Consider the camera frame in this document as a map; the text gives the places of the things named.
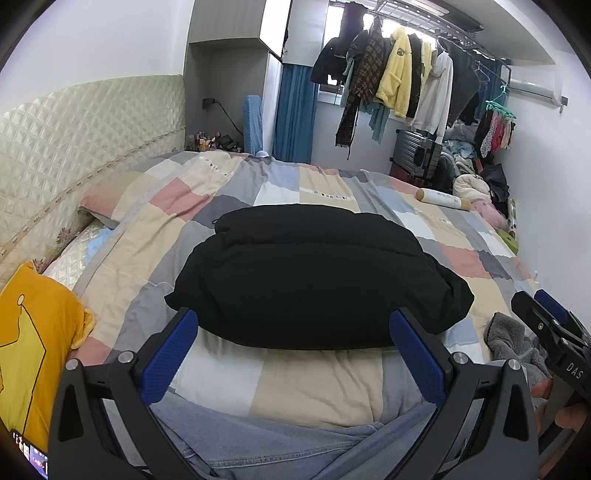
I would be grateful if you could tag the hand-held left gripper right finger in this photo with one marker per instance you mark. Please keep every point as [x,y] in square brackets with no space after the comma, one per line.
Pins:
[418,355]

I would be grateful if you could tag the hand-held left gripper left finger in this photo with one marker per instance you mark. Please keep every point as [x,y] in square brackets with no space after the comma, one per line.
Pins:
[168,355]

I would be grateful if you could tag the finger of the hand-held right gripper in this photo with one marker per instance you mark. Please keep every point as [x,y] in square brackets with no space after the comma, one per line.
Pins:
[531,314]
[551,307]

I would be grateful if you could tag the black puffer jacket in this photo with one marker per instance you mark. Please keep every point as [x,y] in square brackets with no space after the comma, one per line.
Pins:
[318,277]

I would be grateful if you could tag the pile of clothes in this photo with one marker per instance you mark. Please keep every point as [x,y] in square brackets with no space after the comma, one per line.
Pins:
[461,147]

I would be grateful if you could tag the metal clothes rack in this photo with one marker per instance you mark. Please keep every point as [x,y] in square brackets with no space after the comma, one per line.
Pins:
[425,14]

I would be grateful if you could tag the person's right hand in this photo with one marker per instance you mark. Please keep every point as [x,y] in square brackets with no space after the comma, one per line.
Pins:
[572,415]

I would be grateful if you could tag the grey fleece blanket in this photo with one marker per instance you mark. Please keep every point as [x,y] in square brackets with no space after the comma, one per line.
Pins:
[510,341]

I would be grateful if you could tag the green white toy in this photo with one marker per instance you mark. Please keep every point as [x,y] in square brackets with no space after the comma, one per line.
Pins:
[511,226]

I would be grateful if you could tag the pink plush cushion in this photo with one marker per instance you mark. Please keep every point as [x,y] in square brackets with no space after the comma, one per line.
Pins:
[491,214]

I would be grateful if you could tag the yellow pillow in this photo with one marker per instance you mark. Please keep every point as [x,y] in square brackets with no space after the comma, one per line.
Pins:
[32,346]

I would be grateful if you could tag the white quilted floral sheet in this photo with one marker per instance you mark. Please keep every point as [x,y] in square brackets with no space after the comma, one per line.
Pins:
[76,254]

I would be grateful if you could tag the person's blue jeans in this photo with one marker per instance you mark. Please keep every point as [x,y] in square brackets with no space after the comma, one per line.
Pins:
[277,443]

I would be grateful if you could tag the cream plush cushion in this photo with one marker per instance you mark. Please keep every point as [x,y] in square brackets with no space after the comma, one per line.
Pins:
[471,187]

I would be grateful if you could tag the white cylindrical bolster pillow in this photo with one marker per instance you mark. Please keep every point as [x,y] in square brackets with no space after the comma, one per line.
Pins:
[443,198]

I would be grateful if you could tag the patchwork checked quilt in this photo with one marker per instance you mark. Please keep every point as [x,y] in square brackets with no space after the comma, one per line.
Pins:
[194,203]

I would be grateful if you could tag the pink pillow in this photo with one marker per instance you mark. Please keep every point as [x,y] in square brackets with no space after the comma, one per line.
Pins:
[115,196]

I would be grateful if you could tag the smartphone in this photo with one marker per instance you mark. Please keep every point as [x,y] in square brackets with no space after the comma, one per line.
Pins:
[32,454]

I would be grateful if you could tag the green clip hanger with socks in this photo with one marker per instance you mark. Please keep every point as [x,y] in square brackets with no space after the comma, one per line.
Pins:
[496,129]

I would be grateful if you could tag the grey suitcase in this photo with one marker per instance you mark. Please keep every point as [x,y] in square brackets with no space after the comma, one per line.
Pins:
[415,154]

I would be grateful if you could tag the white air conditioner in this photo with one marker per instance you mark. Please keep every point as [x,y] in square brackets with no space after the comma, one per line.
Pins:
[535,90]

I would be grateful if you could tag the row of cosmetic bottles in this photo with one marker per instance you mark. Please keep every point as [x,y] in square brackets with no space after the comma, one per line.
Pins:
[212,142]

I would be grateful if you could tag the cream quilted headboard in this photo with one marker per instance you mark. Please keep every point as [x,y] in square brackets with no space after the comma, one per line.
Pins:
[78,152]

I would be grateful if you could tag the small white dome lamp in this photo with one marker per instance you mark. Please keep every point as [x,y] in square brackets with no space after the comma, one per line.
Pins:
[264,154]

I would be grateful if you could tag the dark grey sweater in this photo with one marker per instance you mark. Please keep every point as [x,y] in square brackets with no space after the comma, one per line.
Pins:
[466,87]

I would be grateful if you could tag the white hoodie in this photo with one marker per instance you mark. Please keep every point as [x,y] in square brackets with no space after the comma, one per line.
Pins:
[434,97]

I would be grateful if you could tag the teal hanging garment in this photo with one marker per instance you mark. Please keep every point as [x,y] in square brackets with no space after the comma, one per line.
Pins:
[379,120]

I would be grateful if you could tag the blue covered chair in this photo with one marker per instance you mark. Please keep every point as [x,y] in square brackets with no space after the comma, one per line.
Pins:
[252,124]

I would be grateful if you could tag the black printed garment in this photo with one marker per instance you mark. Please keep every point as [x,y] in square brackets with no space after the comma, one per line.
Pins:
[418,74]

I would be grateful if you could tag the blue curtain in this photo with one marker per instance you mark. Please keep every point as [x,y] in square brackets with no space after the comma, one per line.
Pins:
[295,115]

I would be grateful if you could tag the yellow fleece jacket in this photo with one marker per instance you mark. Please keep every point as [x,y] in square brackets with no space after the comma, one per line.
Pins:
[397,78]

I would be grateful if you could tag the brown plaid scarf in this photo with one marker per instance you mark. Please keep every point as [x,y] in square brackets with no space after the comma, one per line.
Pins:
[364,74]

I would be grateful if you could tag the grey white wardrobe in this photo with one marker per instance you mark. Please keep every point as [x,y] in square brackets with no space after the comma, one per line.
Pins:
[231,55]

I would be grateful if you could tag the hanging black jacket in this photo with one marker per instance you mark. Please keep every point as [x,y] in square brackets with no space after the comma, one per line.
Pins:
[337,50]

